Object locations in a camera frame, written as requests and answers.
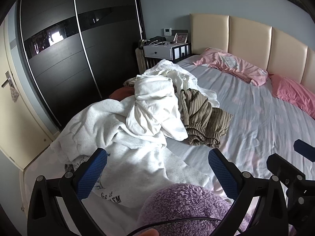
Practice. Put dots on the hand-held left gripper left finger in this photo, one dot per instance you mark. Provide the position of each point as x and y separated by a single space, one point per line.
91 174

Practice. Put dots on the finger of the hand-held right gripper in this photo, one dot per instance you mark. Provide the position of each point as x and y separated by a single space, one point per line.
292 174
305 150

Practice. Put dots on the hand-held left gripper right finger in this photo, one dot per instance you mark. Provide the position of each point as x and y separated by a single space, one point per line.
222 174

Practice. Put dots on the white shirt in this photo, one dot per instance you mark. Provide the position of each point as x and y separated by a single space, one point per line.
152 103

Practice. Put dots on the person's left hand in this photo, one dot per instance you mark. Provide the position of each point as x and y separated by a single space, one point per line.
147 233

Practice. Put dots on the white printed sweatshirt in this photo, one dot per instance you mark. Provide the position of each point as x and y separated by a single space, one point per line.
137 157

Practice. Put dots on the brown striped pants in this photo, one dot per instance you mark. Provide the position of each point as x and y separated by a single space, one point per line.
204 120

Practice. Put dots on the plain pink pillow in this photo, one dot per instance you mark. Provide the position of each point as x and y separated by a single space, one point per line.
295 91

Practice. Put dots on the red-brown garment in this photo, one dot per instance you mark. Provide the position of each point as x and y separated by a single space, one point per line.
120 94

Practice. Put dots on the beige door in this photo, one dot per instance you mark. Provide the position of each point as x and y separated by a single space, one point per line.
22 123

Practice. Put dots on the striped cloth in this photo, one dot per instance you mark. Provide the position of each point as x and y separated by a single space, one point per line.
130 81

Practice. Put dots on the light pink printed pillow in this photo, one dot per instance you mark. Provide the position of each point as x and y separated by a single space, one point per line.
228 65

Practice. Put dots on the small hanging cloth pouch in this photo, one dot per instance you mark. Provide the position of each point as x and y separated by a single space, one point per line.
14 94

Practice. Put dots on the black sliding wardrobe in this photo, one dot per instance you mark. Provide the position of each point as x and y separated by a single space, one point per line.
61 66

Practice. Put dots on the white muslin blanket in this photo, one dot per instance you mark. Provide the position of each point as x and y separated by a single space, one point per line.
172 70

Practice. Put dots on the white ribbed radiator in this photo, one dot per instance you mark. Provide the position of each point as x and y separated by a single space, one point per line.
141 61

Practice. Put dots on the cream padded headboard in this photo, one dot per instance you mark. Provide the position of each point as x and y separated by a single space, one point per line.
248 36

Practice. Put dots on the black and white shelf unit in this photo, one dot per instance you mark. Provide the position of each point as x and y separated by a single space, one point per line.
182 51

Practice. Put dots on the white drawer box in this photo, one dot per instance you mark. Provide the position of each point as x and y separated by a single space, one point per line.
157 51

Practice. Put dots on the picture frame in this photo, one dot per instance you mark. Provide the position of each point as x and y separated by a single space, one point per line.
181 38

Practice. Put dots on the white wall thermostat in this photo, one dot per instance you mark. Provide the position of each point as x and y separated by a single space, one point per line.
166 31

